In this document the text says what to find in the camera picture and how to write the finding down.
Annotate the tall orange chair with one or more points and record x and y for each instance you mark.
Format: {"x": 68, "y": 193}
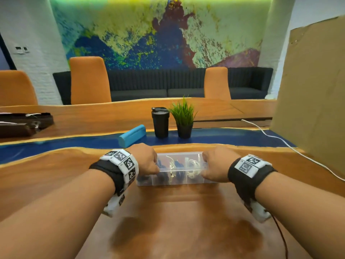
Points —
{"x": 90, "y": 80}

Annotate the white wall switch panel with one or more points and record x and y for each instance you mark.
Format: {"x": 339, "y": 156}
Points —
{"x": 21, "y": 49}

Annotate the brown cardboard sheet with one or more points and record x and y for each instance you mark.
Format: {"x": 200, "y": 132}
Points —
{"x": 315, "y": 99}

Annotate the person's right forearm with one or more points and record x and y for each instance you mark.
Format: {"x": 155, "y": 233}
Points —
{"x": 304, "y": 213}

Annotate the black door frame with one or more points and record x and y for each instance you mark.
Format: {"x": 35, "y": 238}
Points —
{"x": 9, "y": 59}

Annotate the person's right hand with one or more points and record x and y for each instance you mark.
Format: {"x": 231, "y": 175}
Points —
{"x": 219, "y": 164}

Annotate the black cylinder pot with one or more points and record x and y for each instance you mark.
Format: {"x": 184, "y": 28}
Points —
{"x": 160, "y": 124}

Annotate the clear plastic organizer box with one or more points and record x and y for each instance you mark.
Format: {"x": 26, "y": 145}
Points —
{"x": 180, "y": 182}

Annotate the black right wristband with marker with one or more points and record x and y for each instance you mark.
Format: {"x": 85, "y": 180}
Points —
{"x": 242, "y": 180}

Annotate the person's left hand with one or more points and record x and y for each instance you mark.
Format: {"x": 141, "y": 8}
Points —
{"x": 145, "y": 159}

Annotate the black sofa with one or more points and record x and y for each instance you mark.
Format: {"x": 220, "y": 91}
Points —
{"x": 148, "y": 83}

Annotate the dark brown leather case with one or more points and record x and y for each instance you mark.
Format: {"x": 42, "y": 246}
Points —
{"x": 19, "y": 126}

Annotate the black left wristband with markers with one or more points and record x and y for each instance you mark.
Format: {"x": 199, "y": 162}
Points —
{"x": 110, "y": 169}

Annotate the colourful abstract wall painting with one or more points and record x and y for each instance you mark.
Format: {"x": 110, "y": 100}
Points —
{"x": 121, "y": 29}

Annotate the green potted plant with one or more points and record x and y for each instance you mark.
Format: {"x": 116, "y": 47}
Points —
{"x": 184, "y": 113}

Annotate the person's left forearm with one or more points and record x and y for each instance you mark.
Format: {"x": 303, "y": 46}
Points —
{"x": 54, "y": 218}

